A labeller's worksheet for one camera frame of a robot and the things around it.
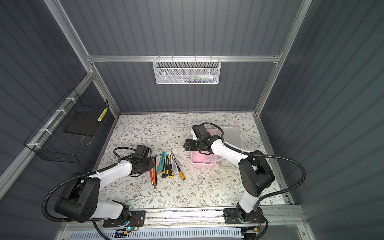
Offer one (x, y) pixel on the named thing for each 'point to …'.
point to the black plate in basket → (84, 123)
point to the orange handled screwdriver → (180, 172)
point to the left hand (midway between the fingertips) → (151, 165)
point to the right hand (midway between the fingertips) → (189, 146)
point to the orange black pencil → (155, 172)
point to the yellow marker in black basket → (99, 119)
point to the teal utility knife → (160, 166)
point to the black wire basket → (64, 134)
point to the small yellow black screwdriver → (171, 171)
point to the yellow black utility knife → (165, 173)
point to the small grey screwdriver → (174, 168)
